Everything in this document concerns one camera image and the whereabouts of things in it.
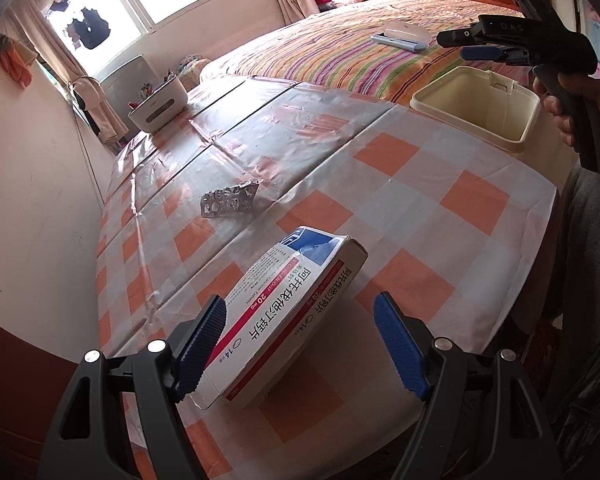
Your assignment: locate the grey air cooler appliance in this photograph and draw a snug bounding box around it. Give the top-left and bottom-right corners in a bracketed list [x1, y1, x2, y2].
[99, 55, 160, 117]

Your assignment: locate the floral covered stool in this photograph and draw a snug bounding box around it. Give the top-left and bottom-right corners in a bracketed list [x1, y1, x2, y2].
[176, 54, 210, 91]

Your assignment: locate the white red medicine box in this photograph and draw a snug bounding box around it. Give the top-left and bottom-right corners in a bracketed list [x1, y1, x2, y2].
[190, 226, 368, 410]

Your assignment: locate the person's right hand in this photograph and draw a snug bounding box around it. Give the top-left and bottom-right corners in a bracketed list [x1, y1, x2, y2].
[532, 74, 600, 153]

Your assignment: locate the white desk organizer box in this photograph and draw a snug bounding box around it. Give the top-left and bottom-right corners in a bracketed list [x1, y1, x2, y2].
[128, 77, 188, 133]

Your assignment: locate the silver pill blister pack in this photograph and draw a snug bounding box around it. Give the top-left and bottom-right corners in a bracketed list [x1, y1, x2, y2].
[200, 180, 260, 218]

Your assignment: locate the cream plastic trash bin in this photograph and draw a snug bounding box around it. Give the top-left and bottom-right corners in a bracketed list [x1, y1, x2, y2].
[410, 66, 541, 154]

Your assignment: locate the beige left curtain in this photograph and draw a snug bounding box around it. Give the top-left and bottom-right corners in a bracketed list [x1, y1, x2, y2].
[8, 0, 129, 144]

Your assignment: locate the orange cloth on wall hook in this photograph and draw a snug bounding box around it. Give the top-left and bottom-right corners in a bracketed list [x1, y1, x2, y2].
[0, 34, 38, 88]

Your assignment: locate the dark vest hanging at window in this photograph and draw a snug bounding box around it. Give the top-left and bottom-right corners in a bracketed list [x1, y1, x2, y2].
[71, 8, 110, 50]

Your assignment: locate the striped colourful bedspread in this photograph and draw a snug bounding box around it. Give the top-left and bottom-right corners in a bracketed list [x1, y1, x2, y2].
[200, 0, 520, 105]

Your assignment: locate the orange checkered tablecloth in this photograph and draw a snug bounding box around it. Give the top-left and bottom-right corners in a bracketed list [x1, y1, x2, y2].
[95, 78, 557, 479]

